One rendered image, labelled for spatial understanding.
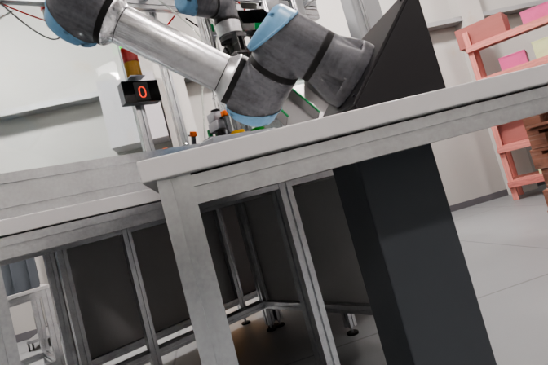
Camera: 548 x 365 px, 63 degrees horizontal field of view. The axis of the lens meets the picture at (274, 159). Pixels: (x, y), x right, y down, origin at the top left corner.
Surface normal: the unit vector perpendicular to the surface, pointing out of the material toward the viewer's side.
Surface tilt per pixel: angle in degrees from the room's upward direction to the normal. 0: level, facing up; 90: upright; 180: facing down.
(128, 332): 90
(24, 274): 90
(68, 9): 125
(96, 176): 90
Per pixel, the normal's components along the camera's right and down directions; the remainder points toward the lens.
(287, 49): -0.18, 0.50
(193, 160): 0.17, -0.13
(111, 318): 0.58, -0.22
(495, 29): -0.64, 0.11
